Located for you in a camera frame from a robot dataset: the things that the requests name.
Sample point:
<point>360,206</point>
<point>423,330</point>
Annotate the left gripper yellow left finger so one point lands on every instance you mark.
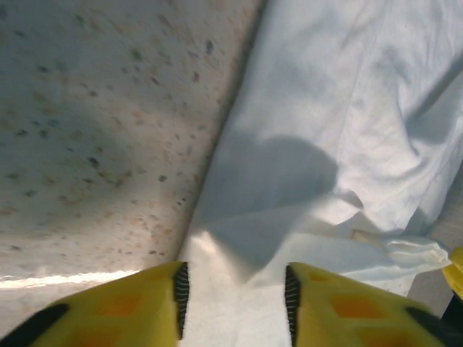
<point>119,311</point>

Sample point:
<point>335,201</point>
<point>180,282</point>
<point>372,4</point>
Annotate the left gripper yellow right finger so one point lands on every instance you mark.
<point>347,311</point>

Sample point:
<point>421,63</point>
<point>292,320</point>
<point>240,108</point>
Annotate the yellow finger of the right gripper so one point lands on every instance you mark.
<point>456,273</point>

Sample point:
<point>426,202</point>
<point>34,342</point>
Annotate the white t-shirt with black print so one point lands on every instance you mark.
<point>325,108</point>

